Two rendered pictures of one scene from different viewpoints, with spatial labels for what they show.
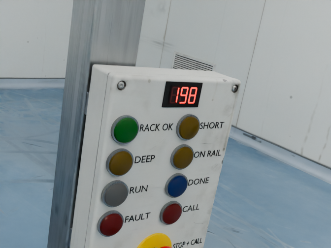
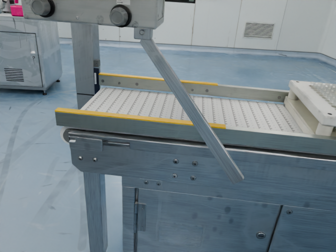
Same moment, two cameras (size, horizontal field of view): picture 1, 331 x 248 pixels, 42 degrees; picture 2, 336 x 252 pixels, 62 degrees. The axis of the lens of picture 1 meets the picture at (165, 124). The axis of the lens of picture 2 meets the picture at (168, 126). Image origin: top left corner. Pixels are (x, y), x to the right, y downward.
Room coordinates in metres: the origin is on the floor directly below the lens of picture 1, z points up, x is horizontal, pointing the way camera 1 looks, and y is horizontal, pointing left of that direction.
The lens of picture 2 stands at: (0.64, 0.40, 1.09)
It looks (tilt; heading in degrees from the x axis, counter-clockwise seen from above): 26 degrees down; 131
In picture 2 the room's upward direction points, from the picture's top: 4 degrees clockwise
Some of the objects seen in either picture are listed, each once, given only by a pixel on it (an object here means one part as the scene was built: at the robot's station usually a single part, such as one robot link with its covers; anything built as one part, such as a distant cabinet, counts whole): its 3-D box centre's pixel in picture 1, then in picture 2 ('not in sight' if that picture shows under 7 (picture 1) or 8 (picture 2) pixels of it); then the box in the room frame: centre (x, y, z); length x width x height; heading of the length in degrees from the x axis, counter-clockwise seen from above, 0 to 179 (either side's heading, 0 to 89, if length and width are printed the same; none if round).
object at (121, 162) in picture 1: (120, 163); not in sight; (0.41, 0.04, 0.99); 0.03 x 0.01 x 0.03; 127
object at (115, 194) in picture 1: (115, 194); not in sight; (0.41, 0.04, 0.96); 0.03 x 0.01 x 0.03; 127
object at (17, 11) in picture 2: not in sight; (22, 11); (-2.23, 1.57, 0.80); 0.16 x 0.12 x 0.09; 45
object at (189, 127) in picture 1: (188, 127); not in sight; (0.45, -0.03, 1.03); 0.03 x 0.01 x 0.03; 127
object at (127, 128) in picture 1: (125, 130); not in sight; (0.41, 0.04, 1.03); 0.03 x 0.01 x 0.03; 127
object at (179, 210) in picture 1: (172, 213); not in sight; (0.45, -0.03, 0.92); 0.03 x 0.01 x 0.03; 127
